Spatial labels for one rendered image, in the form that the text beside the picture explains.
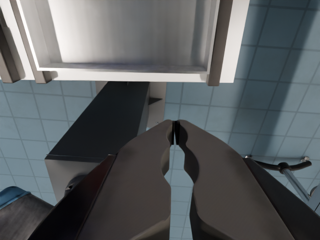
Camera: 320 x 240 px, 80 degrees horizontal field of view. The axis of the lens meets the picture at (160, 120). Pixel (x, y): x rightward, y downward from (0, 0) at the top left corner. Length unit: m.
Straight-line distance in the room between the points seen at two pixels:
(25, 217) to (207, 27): 0.49
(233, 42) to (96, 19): 0.21
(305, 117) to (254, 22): 0.77
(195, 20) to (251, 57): 1.03
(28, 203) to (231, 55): 0.49
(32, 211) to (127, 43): 0.39
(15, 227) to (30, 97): 1.19
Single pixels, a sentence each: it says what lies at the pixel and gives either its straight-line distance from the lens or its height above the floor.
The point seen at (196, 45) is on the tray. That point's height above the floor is 0.88.
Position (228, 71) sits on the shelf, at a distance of 0.35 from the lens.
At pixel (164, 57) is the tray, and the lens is 0.33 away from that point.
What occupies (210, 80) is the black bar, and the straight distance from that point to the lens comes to 0.32.
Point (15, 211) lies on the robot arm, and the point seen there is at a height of 0.96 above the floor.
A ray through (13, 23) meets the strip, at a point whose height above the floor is 0.88.
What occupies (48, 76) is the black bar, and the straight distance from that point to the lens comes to 0.38.
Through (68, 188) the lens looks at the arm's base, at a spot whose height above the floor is 0.82.
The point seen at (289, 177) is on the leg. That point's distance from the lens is 1.65.
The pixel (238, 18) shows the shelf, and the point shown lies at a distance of 0.34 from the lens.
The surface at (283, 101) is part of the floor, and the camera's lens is 1.53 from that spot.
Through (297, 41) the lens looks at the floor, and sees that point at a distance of 1.42.
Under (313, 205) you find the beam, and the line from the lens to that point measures 1.47.
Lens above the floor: 1.20
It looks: 60 degrees down
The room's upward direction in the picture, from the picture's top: 177 degrees counter-clockwise
